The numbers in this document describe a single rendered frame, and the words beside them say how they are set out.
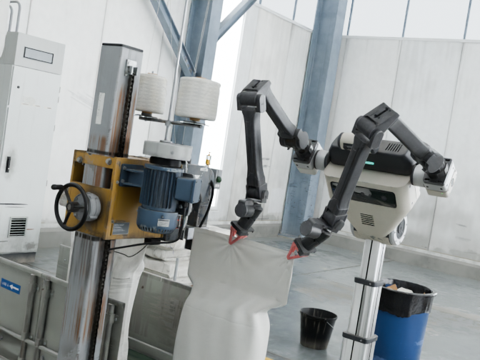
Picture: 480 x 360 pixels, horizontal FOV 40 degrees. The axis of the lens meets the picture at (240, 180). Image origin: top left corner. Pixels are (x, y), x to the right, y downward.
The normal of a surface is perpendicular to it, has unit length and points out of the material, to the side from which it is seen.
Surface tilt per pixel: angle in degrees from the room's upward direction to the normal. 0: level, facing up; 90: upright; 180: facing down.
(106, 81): 90
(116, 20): 90
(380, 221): 130
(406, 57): 90
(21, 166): 90
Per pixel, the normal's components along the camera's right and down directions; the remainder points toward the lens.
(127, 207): 0.81, 0.15
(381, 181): -0.25, -0.79
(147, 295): -0.57, -0.04
